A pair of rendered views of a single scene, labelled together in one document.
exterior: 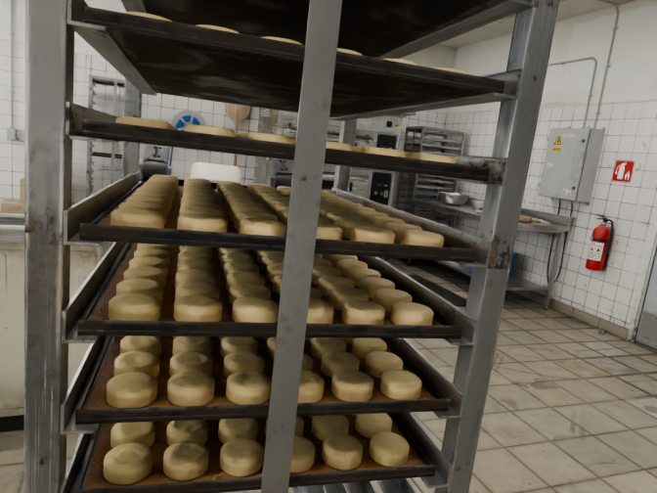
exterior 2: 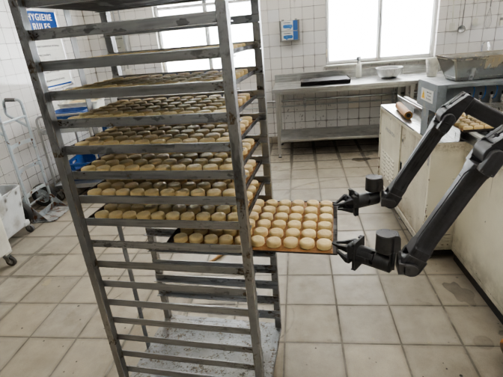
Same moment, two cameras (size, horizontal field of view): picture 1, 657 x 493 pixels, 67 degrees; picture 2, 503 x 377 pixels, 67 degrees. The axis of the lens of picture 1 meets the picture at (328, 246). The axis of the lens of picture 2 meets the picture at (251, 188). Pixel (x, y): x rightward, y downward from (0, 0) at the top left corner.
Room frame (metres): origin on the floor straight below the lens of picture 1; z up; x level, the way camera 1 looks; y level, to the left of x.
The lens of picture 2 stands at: (1.71, -0.93, 1.54)
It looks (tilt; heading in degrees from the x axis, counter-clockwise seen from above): 22 degrees down; 120
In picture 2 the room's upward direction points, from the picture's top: 5 degrees counter-clockwise
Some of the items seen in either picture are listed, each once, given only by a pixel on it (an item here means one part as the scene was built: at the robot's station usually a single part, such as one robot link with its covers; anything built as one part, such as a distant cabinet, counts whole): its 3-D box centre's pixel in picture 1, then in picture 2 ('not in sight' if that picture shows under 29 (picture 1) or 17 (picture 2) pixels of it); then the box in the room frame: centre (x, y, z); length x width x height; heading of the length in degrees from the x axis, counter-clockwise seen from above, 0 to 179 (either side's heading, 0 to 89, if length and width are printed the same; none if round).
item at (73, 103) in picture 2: not in sight; (84, 108); (-2.12, 1.97, 0.90); 0.44 x 0.36 x 0.20; 31
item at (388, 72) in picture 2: not in sight; (388, 72); (0.85, 4.20, 0.94); 0.33 x 0.33 x 0.12
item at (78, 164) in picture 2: not in sight; (90, 164); (-2.03, 1.81, 0.29); 0.56 x 0.38 x 0.20; 120
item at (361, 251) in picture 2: not in sight; (364, 255); (1.49, 0.11, 0.86); 0.07 x 0.07 x 0.10; 77
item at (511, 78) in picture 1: (389, 103); (135, 90); (0.84, -0.07, 1.41); 0.64 x 0.03 x 0.03; 16
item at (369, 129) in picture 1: (325, 180); not in sight; (6.07, 0.14, 1.01); 1.56 x 1.20 x 2.01; 112
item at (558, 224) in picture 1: (475, 245); not in sight; (5.73, -1.71, 0.49); 1.90 x 0.72 x 0.98; 22
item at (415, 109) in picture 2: not in sight; (422, 114); (1.45, 2.15, 0.88); 1.28 x 0.01 x 0.07; 114
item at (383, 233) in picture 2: not in sight; (396, 250); (1.59, 0.11, 0.90); 0.12 x 0.09 x 0.12; 18
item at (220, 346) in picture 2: not in sight; (185, 340); (0.84, -0.07, 0.42); 0.64 x 0.03 x 0.03; 16
